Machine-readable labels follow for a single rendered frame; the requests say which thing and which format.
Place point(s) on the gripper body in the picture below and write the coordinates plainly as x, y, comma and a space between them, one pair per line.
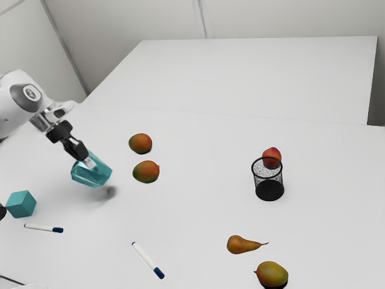
59, 131

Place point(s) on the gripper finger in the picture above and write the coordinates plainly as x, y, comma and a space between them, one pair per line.
81, 151
68, 149

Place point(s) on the teal faceted mug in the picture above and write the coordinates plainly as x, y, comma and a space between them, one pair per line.
99, 174

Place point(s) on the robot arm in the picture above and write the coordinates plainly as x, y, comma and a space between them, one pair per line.
18, 99

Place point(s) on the orange green mango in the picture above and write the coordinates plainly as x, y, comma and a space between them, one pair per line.
140, 143
145, 171
272, 273

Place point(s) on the teal cube block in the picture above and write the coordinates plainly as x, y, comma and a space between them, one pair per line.
20, 205

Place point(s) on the white marker pen blue cap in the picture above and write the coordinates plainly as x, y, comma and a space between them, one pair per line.
146, 259
42, 227

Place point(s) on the brown pear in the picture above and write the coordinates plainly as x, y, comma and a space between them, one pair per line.
239, 245

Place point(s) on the red peach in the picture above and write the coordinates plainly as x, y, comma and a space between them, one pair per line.
272, 154

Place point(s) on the black mesh pen holder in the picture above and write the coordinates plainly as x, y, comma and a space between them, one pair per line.
269, 188

